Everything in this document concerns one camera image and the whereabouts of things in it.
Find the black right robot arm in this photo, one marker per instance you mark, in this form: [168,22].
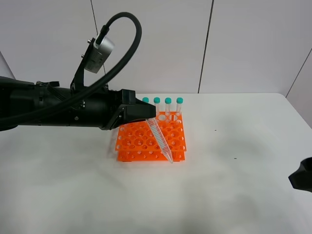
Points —
[301,179]

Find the teal capped tube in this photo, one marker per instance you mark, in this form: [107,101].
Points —
[157,133]

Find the row tube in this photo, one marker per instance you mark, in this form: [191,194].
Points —
[179,102]
[157,104]
[145,99]
[168,102]

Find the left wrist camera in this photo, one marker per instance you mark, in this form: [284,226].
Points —
[99,49]

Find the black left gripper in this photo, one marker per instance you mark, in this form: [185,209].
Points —
[120,108]

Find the orange test tube rack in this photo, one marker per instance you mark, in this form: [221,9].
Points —
[135,141]

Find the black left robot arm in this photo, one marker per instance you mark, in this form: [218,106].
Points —
[21,97]

